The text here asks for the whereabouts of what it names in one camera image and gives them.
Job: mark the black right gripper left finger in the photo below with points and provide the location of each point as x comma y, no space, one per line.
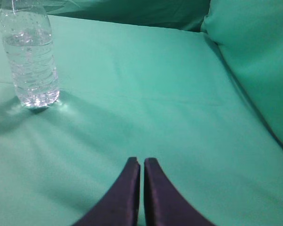
120,204

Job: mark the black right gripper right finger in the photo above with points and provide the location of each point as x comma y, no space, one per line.
163,204

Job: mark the clear plastic water bottle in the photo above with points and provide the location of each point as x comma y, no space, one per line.
27,40

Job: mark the green cloth table cover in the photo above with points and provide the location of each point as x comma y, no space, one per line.
56,192

